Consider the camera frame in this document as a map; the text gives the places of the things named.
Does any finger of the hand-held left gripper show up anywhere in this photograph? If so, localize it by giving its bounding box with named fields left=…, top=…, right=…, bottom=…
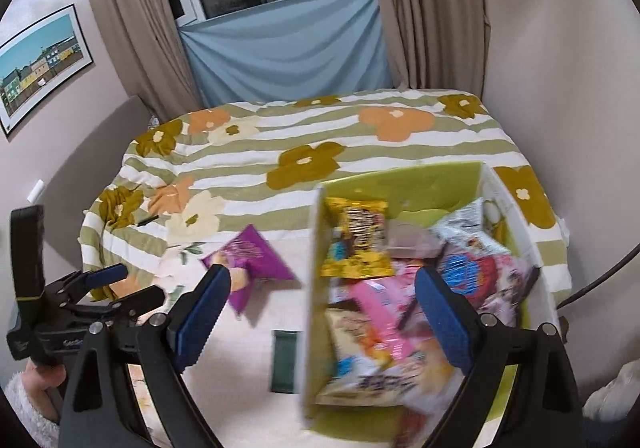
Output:
left=89, top=284, right=167, bottom=325
left=61, top=263, right=129, bottom=297

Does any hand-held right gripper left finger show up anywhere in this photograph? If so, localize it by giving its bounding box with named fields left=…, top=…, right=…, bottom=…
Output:
left=59, top=263, right=233, bottom=448

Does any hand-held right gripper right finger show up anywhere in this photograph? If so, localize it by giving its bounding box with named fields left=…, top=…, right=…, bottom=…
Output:
left=414, top=266, right=582, bottom=448

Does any pink snack packet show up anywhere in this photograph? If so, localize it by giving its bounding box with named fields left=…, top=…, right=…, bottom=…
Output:
left=349, top=277, right=428, bottom=365

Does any purple chip packet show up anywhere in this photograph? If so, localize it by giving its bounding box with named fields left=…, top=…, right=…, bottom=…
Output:
left=199, top=224, right=297, bottom=318

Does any orange white cracker packet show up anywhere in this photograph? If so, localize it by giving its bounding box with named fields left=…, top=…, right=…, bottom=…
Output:
left=314, top=307, right=453, bottom=410

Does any grey translucent packet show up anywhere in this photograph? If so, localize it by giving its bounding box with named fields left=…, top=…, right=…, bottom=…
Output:
left=386, top=219, right=447, bottom=260

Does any yellow gold snack packet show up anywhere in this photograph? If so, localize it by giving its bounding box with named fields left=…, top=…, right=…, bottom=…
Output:
left=319, top=197, right=395, bottom=280

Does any green cardboard box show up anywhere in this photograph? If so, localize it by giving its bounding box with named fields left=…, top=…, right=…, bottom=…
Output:
left=299, top=158, right=562, bottom=448

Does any person's left forearm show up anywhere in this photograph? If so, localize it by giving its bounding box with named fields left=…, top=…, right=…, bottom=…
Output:
left=0, top=370, right=64, bottom=448

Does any person's left hand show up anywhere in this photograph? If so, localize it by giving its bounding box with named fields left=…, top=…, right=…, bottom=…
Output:
left=24, top=359, right=69, bottom=395

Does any red blue snack packet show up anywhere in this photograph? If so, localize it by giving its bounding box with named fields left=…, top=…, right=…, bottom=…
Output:
left=439, top=252, right=502, bottom=300

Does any cream floral tablecloth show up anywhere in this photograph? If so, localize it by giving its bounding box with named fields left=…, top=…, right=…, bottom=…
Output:
left=124, top=227, right=313, bottom=448

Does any dark green packet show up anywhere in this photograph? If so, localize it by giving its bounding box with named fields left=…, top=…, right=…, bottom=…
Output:
left=269, top=328, right=302, bottom=395

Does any silver crinkled snack packet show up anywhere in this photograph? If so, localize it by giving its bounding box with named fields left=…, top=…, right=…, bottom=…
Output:
left=431, top=197, right=512, bottom=255

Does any grey bed headboard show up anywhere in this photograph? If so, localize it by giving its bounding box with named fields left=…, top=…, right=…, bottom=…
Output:
left=29, top=94, right=157, bottom=280

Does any green striped floral blanket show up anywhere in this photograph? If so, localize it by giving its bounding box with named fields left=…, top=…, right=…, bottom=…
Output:
left=76, top=87, right=572, bottom=290

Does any beige curtain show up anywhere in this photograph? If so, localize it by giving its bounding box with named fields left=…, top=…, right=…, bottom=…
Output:
left=359, top=0, right=489, bottom=97
left=79, top=0, right=207, bottom=123

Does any light blue cloth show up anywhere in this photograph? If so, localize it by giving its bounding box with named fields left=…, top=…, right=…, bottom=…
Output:
left=176, top=0, right=394, bottom=107

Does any black cable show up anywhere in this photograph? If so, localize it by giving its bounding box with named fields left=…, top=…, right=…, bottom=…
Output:
left=554, top=242, right=640, bottom=311

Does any framed wall poster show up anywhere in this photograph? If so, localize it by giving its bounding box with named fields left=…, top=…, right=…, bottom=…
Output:
left=0, top=3, right=96, bottom=139

